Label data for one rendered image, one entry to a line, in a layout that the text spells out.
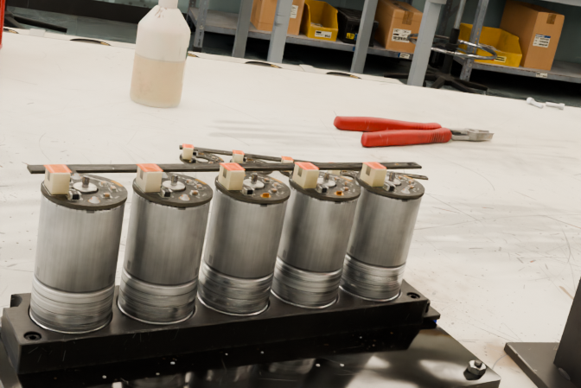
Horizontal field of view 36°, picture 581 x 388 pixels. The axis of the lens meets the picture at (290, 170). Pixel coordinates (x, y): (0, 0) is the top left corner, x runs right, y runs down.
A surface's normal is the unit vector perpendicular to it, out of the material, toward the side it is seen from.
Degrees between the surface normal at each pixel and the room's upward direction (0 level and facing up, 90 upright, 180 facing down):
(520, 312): 0
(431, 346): 0
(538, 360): 0
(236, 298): 90
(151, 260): 90
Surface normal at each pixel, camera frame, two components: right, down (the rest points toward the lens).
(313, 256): -0.06, 0.32
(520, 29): -0.95, -0.06
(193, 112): 0.18, -0.93
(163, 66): 0.25, 0.36
